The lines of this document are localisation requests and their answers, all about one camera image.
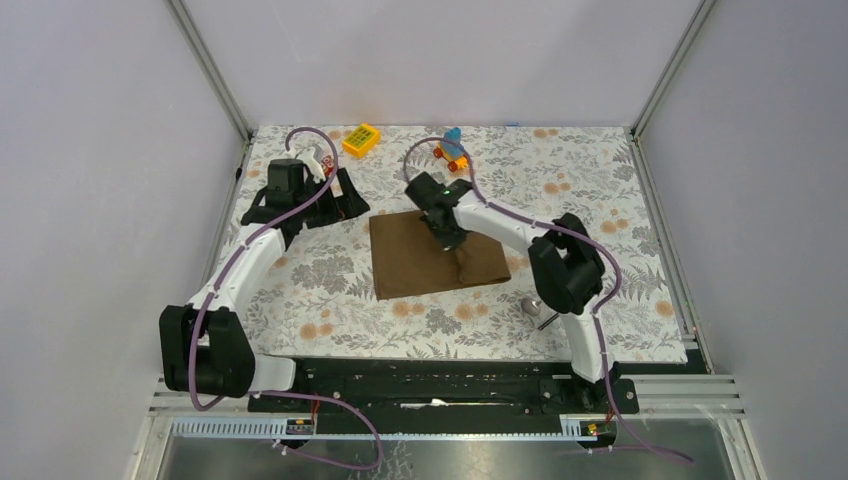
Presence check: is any floral tablecloth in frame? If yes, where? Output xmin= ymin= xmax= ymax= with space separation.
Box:
xmin=240 ymin=126 xmax=686 ymax=363

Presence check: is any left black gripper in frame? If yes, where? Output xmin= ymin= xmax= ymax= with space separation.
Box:
xmin=293 ymin=167 xmax=368 ymax=228

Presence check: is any brown cloth napkin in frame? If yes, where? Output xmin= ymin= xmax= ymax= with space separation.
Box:
xmin=369 ymin=211 xmax=511 ymax=300

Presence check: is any yellow toy block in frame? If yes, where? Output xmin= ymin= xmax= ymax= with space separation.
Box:
xmin=342 ymin=123 xmax=381 ymax=159

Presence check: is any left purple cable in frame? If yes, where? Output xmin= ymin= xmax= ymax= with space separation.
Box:
xmin=188 ymin=127 xmax=386 ymax=472

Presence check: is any metal spoon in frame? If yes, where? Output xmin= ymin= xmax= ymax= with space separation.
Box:
xmin=520 ymin=297 xmax=542 ymax=317

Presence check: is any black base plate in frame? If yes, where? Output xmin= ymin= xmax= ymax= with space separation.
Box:
xmin=182 ymin=356 xmax=713 ymax=436

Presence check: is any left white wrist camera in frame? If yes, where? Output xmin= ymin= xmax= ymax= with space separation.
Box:
xmin=295 ymin=146 xmax=327 ymax=183

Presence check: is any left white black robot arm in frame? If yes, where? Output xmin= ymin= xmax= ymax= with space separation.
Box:
xmin=159 ymin=148 xmax=370 ymax=411

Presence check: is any blue orange toy car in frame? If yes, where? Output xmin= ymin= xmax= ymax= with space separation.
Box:
xmin=433 ymin=127 xmax=468 ymax=172

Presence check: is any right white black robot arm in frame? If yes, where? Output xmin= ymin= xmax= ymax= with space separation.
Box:
xmin=405 ymin=173 xmax=614 ymax=412

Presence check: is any red toy block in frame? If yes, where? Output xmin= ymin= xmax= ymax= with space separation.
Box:
xmin=321 ymin=155 xmax=335 ymax=177

